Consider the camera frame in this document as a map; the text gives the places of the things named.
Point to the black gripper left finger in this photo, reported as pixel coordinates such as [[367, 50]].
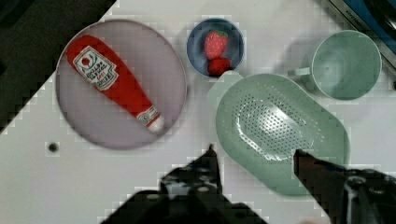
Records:
[[191, 194]]

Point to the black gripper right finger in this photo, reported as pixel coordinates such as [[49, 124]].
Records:
[[348, 196]]

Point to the mint green plastic strainer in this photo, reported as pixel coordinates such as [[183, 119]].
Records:
[[262, 120]]

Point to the red plush strawberry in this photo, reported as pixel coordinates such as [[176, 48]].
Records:
[[218, 66]]

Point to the mint green mug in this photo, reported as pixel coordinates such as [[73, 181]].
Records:
[[343, 66]]

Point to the grey round plate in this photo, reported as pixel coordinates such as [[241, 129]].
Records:
[[156, 66]]

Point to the small blue bowl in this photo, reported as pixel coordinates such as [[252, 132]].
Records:
[[234, 51]]

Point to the pink plush strawberry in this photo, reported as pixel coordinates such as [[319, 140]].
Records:
[[216, 42]]

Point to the red plush ketchup bottle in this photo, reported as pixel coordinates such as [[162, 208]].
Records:
[[103, 68]]

